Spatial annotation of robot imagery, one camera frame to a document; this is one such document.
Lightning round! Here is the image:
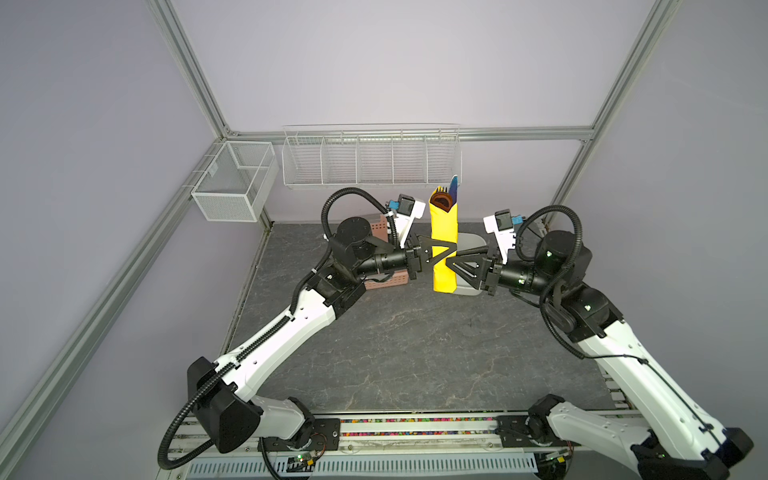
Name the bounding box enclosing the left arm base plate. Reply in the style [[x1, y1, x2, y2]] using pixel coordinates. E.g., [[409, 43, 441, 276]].
[[257, 417, 341, 452]]

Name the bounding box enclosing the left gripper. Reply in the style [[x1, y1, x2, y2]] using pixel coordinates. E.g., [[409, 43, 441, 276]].
[[354, 232, 456, 282]]

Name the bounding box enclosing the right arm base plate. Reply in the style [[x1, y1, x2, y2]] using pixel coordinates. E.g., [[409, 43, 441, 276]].
[[494, 415, 578, 448]]

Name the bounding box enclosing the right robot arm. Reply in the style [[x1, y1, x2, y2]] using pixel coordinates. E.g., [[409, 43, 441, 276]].
[[445, 205, 754, 479]]

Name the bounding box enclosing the green circuit board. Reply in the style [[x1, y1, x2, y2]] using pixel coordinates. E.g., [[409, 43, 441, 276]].
[[285, 456, 316, 473]]

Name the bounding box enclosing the white plastic tray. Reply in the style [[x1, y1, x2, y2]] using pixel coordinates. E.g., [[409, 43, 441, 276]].
[[453, 232, 488, 297]]

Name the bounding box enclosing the pink perforated plastic basket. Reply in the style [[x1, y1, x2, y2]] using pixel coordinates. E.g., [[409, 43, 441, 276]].
[[359, 212, 412, 292]]

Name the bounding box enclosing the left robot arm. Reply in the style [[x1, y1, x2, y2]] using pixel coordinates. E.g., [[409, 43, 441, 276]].
[[157, 187, 458, 470]]

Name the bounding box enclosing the white mesh wall basket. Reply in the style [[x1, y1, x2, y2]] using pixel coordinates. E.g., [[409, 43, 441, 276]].
[[192, 141, 279, 223]]

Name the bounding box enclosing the iridescent purple knife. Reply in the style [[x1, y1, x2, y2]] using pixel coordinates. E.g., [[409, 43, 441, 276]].
[[448, 175, 459, 205]]

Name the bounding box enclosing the purple iridescent spoon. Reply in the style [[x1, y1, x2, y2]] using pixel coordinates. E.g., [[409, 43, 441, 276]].
[[430, 190, 454, 212]]

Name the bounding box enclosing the yellow paper napkin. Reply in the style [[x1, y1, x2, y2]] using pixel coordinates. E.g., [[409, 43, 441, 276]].
[[428, 187, 461, 295]]

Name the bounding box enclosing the white wire wall rack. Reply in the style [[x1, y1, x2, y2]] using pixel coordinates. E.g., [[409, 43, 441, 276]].
[[282, 123, 463, 188]]

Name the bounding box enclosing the white slotted cable duct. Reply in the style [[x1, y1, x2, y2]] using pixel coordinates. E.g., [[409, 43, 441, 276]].
[[181, 452, 538, 479]]

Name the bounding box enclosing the aluminium mounting rail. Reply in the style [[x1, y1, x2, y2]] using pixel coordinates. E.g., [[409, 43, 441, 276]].
[[164, 409, 673, 460]]

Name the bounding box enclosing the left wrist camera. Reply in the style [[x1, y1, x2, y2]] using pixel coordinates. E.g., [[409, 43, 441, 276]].
[[387, 194, 426, 248]]

